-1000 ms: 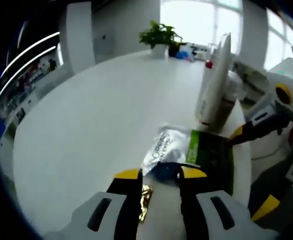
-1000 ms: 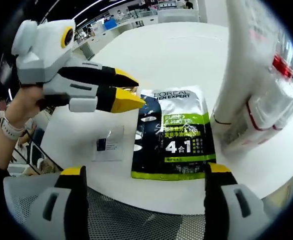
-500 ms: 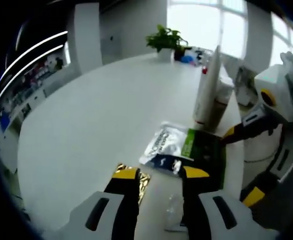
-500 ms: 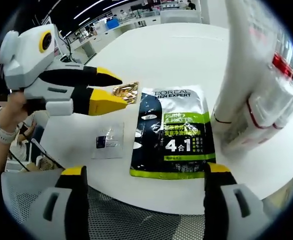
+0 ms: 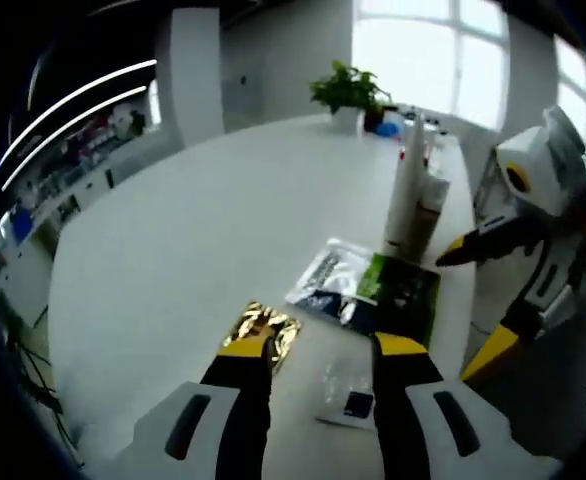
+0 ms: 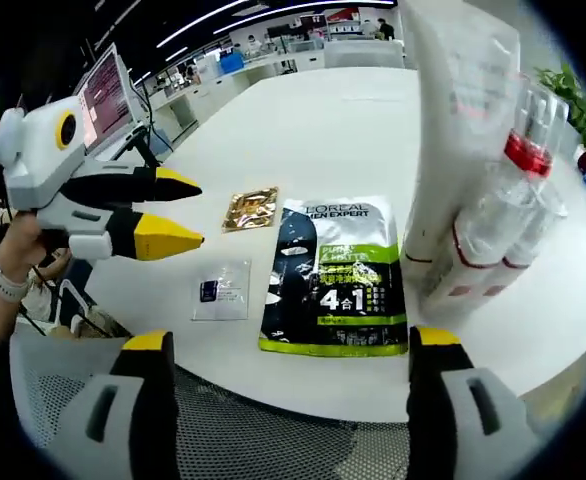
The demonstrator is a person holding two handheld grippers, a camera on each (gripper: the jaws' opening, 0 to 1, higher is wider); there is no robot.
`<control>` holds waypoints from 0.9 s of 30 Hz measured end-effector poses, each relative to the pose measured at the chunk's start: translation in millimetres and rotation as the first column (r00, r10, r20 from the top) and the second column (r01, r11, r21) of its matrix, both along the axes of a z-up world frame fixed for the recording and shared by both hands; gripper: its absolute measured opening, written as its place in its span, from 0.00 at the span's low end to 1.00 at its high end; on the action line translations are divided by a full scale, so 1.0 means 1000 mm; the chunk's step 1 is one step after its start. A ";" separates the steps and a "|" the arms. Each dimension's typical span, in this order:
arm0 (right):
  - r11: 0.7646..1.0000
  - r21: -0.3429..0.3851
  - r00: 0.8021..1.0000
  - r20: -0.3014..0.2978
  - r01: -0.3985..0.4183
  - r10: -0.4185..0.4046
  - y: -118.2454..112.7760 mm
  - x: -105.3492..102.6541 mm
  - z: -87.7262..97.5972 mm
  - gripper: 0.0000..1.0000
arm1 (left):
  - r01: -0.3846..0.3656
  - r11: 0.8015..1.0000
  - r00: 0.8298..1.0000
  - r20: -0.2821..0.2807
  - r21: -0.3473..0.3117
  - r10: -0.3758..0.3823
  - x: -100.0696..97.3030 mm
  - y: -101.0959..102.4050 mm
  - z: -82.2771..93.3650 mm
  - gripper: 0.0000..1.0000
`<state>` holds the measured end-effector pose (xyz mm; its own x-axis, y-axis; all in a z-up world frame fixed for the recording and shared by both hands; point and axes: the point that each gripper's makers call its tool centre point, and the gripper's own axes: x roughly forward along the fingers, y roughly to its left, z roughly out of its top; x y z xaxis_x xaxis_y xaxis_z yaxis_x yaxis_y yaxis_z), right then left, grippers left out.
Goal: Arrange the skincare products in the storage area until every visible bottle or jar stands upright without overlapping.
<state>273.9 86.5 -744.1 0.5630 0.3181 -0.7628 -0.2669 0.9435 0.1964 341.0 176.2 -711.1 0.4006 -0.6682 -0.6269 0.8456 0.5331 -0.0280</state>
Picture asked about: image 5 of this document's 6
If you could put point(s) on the small clear skincare sample sachet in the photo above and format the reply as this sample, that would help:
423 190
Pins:
345 400

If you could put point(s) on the large window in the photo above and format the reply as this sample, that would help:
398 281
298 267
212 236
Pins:
423 50

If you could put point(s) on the white cabinet counter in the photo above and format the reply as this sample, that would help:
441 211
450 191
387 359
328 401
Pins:
88 175

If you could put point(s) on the blue storage box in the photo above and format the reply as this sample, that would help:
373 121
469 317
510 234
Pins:
22 225

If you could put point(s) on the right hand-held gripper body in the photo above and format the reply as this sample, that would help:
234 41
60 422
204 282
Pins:
553 170

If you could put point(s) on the white skincare tube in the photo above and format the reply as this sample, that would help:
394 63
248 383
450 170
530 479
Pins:
405 200

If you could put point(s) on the gold foil skincare sachet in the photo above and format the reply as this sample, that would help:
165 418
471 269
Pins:
268 320

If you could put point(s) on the green black skincare sachet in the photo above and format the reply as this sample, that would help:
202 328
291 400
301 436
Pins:
388 295

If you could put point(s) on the small blue object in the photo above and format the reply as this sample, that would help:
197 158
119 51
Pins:
389 129

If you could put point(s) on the silver clear-cap skincare bottle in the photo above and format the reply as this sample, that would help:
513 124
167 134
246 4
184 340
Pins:
430 220

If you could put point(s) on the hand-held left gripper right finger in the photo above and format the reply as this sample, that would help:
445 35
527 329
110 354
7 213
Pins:
403 415

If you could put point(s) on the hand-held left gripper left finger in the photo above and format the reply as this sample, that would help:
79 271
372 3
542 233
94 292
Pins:
238 410

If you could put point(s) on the green plant in white pot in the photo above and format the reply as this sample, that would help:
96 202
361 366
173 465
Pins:
348 90

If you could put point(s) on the dark red black object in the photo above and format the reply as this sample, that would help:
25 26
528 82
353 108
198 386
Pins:
372 117

